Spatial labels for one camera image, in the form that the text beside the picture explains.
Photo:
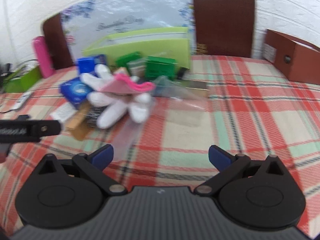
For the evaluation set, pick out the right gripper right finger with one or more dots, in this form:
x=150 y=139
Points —
x=229 y=167

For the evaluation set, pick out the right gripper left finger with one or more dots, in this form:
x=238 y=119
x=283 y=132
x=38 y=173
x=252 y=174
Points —
x=91 y=168

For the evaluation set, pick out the gold slim box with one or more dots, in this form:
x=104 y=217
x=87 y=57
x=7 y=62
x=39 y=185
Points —
x=77 y=125

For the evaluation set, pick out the steel wool scrubber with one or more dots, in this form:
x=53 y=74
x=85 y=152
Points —
x=93 y=114

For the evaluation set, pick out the blue carton box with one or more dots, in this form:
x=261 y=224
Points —
x=75 y=91

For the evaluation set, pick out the clear plastic cup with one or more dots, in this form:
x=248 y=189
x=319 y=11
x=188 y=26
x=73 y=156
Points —
x=176 y=102

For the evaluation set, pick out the long dark blue box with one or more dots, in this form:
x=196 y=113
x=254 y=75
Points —
x=197 y=84

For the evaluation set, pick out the white glove pink cuff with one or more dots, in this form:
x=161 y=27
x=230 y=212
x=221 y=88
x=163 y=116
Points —
x=119 y=83

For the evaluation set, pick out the blue square tin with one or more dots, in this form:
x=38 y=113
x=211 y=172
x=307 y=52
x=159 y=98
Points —
x=87 y=64

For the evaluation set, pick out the black tape roll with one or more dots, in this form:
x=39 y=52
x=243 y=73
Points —
x=181 y=73

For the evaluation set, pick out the green box front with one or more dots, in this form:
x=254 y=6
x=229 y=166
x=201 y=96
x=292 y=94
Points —
x=160 y=66

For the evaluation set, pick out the small green tray box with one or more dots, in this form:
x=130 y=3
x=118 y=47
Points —
x=20 y=83

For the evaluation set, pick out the plaid bed sheet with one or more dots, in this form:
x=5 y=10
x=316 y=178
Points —
x=252 y=109

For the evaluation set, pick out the pink thermos bottle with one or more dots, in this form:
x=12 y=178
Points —
x=43 y=57

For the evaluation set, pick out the brown cardboard box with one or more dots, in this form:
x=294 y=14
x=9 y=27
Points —
x=296 y=59

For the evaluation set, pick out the light green cardboard box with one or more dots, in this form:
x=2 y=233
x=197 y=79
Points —
x=172 y=42

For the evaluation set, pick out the dark brown headboard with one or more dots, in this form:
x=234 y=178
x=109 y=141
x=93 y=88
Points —
x=223 y=27

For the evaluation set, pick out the floral plastic-wrapped pillow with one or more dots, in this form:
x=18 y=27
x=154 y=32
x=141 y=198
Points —
x=86 y=22

